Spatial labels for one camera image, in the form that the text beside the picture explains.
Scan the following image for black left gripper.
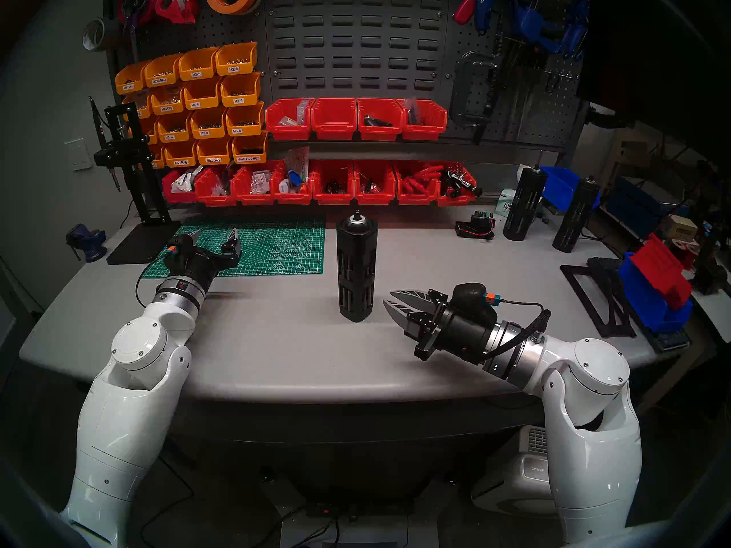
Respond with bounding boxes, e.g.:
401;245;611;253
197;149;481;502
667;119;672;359
171;227;244;293

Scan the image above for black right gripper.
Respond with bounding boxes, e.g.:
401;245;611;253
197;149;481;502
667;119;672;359
383;289;501;364

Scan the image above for black cylindrical electric screwdriver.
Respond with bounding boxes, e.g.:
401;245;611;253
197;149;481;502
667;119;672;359
503;166;548;242
336;210;379;323
552;176;601;254

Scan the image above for red plastic parts bin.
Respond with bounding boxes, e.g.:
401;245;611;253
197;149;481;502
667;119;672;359
231;163;276;206
356;98;406;142
194;167;238;207
353;160;398;206
265;99;316;142
401;99;449;142
162;170;200;204
309;160;357;206
270;161;315;206
395;160;442;206
439;162;480;207
310;98;359;141

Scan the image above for green cutting mat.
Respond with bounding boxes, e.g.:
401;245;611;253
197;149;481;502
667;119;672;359
141;219;327;280

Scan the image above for white plastic bag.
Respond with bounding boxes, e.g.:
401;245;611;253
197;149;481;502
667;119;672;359
170;166;203;195

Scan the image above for yellow bin labelled M2.5-5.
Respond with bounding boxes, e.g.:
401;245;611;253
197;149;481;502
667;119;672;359
196;136;236;166

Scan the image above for yellow bin labelled M4-0.7 hex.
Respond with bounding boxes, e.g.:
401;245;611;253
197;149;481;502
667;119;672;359
231;132;269;165

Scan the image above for tall clear parts bag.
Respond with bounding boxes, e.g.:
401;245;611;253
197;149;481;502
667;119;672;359
286;146;310;182

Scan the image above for yellow bin labelled M3-8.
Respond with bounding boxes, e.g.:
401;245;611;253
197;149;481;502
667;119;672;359
190;107;230;140

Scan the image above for yellow bin labelled M3-12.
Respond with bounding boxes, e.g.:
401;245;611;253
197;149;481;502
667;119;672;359
156;113;195;144

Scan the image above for blue bench vise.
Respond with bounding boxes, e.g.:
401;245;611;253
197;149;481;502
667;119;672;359
66;223;107;263

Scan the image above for black metal stand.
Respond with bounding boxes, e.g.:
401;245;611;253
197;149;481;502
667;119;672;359
89;96;183;266

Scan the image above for yellow bin labelled M3-6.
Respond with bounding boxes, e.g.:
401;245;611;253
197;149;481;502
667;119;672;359
225;102;266;137

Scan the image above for black marker pen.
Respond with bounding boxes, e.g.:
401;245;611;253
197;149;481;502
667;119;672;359
443;167;483;198

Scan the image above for yellow bin labelled M4X4X6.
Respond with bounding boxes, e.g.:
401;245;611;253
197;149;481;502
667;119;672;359
150;85;189;116

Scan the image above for yellow bin labelled M3-4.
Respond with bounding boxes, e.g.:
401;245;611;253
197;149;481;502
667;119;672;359
220;71;262;107

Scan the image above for yellow bin labelled M3X8 BAD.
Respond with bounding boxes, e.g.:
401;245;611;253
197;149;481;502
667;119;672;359
143;57;184;88

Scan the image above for yellow bin labelled M3X6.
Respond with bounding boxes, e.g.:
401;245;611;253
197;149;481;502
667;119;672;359
215;42;259;76

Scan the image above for white air purifier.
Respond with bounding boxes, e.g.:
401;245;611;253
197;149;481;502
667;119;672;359
471;426;550;517

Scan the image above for black power strip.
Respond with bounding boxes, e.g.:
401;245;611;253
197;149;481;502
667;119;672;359
306;500;415;520

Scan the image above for black pegboard panel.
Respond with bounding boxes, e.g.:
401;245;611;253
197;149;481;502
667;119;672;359
106;0;272;96

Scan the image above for grey louvred panel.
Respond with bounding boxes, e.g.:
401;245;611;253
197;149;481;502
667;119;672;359
264;0;455;136

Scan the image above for grey metal C-clamp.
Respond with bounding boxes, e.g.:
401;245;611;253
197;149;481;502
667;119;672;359
450;50;501;128

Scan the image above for large blue plastic bin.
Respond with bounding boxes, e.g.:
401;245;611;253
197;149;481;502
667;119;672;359
618;252;694;333

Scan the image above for red tape dispenser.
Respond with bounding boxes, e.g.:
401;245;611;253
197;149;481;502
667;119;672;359
155;0;199;25

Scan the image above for dark blue crate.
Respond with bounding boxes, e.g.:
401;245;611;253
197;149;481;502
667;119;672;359
605;176;686;236

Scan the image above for large red plastic bin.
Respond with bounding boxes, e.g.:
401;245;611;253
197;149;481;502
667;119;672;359
630;233;693;311

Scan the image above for black bar clamp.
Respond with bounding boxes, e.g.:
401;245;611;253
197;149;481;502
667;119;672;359
477;10;526;145

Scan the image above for small cardboard box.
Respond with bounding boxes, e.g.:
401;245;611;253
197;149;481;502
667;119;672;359
662;215;700;242

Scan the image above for small black equipment stand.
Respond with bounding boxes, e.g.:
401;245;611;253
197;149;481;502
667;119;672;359
694;224;729;295

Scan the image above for white side desk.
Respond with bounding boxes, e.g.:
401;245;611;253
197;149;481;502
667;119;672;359
688;279;731;345

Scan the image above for blue spring clamp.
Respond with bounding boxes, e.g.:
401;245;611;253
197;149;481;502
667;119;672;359
561;0;592;59
510;0;563;54

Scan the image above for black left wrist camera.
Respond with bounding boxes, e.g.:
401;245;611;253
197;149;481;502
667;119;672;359
166;235;199;260

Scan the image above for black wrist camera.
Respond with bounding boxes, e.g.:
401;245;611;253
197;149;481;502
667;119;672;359
451;283;502;319
166;235;199;260

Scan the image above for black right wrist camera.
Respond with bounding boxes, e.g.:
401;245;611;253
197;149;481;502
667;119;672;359
451;283;502;319

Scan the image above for thin black left wrist cable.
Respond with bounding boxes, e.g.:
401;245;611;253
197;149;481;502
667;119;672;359
135;255;170;309

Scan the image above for black battery holder with wires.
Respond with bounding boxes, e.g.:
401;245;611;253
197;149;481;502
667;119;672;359
455;210;496;241

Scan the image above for black braided right wrist cable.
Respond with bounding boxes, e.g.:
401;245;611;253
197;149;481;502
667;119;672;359
485;299;552;359

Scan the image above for red handled cutters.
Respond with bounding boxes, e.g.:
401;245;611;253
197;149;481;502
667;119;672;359
400;164;443;196

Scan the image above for white wall switch plate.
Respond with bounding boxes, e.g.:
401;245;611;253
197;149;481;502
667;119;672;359
64;138;93;172

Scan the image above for black flat frame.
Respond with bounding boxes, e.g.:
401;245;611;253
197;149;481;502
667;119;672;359
560;264;637;339

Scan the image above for grey duct tape roll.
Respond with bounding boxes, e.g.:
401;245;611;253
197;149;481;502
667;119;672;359
82;18;122;53

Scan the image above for purple handled scissors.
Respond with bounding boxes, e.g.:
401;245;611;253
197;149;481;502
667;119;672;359
123;0;143;65

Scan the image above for red wire spool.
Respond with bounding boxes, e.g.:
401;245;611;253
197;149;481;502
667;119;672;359
671;237;706;271

